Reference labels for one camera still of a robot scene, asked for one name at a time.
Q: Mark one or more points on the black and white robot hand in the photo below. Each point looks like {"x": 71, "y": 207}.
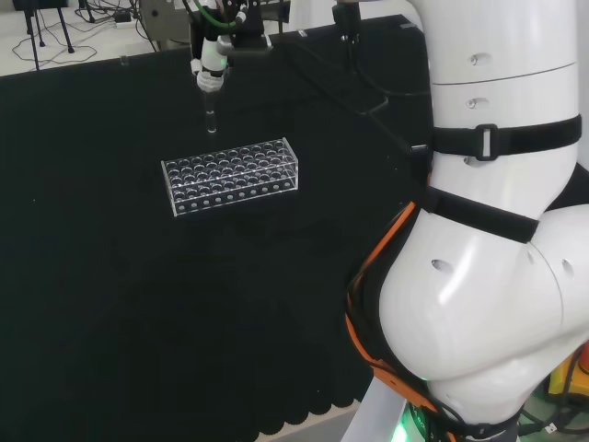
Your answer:
{"x": 211, "y": 55}

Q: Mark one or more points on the clear acrylic test tube rack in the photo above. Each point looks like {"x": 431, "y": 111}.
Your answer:
{"x": 230, "y": 177}

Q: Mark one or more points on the black power adapter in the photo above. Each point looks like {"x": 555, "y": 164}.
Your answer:
{"x": 122, "y": 18}

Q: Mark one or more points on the black bench cloth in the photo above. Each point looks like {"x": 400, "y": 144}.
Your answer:
{"x": 138, "y": 285}

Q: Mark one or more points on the grey equipment box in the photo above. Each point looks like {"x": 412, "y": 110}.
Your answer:
{"x": 156, "y": 23}

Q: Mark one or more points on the black tripod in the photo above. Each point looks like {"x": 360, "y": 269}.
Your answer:
{"x": 62, "y": 27}

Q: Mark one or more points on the clear glass test tube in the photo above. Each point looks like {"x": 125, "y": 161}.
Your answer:
{"x": 210, "y": 115}

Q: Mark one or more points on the yellow stop button box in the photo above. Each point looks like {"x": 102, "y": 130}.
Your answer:
{"x": 562, "y": 373}

